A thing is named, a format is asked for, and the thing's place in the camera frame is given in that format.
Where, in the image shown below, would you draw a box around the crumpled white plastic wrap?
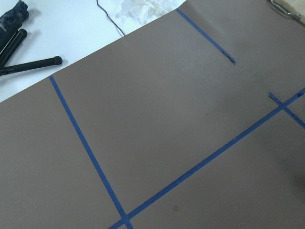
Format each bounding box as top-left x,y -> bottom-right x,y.
116,0 -> 185,25

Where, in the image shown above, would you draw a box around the black tripod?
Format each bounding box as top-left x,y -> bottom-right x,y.
0,0 -> 63,76

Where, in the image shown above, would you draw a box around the bamboo cutting board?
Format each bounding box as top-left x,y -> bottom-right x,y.
270,0 -> 305,25

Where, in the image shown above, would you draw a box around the thin black cable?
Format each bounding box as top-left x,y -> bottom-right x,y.
96,0 -> 125,37

